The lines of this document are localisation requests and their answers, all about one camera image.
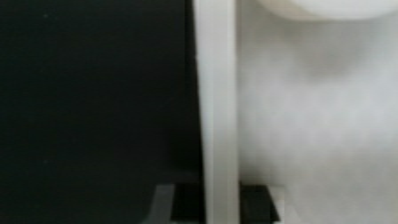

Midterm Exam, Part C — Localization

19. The white desk top tray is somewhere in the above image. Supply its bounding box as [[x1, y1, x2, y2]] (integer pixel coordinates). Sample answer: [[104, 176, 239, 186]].
[[193, 0, 398, 224]]

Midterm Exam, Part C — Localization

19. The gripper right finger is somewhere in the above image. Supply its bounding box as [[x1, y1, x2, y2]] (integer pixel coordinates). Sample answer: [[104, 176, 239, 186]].
[[239, 184, 282, 224]]

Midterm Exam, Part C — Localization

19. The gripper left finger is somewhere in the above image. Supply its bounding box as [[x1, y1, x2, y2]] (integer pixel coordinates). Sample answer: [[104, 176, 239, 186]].
[[142, 183, 206, 224]]

